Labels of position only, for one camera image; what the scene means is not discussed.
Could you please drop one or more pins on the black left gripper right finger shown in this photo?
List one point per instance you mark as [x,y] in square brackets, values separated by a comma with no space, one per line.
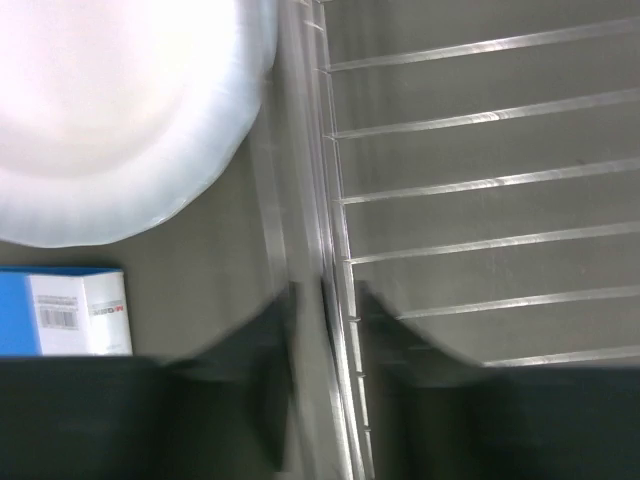
[434,414]

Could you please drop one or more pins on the blue white headphone box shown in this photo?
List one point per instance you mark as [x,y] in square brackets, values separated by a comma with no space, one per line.
[64,311]

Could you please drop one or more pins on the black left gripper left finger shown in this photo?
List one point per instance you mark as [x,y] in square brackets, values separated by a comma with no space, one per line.
[220,414]

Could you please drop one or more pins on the white fluted plate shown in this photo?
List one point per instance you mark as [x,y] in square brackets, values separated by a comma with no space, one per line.
[116,115]

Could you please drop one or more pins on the chrome wire dish rack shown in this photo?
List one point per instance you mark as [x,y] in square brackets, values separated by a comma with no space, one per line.
[476,165]

